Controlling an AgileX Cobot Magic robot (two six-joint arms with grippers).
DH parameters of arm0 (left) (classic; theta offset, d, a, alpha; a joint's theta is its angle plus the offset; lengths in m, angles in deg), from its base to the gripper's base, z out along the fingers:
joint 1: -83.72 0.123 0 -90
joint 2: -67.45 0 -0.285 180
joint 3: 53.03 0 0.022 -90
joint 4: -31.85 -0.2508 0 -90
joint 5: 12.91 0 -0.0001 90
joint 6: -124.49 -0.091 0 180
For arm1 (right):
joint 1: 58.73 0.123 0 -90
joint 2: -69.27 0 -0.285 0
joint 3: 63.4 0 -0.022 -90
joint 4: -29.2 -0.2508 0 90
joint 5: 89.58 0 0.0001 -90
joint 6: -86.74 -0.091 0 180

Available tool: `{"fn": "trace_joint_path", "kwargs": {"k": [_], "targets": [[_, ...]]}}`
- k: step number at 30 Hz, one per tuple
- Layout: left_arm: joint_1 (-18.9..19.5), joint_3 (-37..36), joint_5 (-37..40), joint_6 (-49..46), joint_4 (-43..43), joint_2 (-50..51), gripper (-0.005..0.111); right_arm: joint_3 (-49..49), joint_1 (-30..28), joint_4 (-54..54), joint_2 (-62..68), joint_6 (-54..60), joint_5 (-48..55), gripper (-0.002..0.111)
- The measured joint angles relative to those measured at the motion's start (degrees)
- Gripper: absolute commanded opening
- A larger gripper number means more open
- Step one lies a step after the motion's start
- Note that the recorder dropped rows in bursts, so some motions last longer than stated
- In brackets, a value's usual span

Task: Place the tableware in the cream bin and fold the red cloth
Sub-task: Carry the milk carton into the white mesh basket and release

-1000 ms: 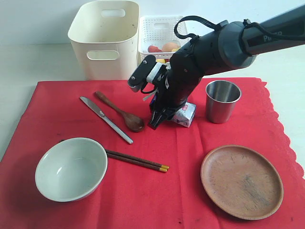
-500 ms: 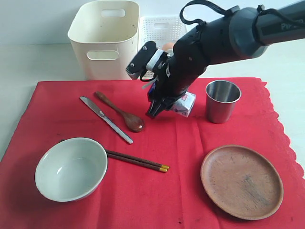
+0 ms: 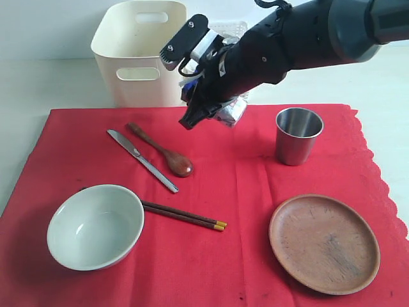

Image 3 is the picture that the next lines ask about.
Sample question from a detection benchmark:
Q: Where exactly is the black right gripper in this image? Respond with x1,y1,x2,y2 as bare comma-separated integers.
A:
179,38,256,130

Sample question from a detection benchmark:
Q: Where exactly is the brown wooden spoon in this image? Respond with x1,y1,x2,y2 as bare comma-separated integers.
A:
127,122,194,178

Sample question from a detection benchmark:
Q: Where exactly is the stainless steel table knife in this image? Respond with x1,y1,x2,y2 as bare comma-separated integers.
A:
107,129,179,194

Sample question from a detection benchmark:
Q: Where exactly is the white perforated plastic basket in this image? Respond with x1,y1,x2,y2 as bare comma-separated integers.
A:
184,20,253,104

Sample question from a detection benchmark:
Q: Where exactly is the red tablecloth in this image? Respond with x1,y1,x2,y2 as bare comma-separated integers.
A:
1,104,408,306

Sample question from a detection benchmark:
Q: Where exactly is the cream plastic storage bin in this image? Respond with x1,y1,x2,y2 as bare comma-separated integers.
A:
91,1,187,107

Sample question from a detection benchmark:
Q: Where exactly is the blue and white milk carton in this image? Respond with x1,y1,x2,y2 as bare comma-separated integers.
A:
179,77,247,127

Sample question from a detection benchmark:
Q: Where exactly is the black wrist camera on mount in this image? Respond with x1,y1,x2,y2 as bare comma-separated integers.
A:
159,14,224,71

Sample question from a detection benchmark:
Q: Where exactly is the round brown wooden plate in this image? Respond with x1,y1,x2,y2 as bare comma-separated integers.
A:
268,194,381,295

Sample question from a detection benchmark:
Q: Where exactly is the pale green ceramic bowl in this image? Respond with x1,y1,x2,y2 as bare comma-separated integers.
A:
47,184,144,271

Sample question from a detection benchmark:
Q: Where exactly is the dark wooden chopstick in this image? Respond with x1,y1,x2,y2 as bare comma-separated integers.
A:
142,201,228,228
143,205,224,232

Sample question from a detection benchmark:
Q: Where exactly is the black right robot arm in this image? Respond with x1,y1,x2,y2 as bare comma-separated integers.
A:
180,1,408,129

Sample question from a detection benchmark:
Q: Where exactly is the stainless steel cup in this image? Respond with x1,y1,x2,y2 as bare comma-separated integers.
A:
275,107,324,166

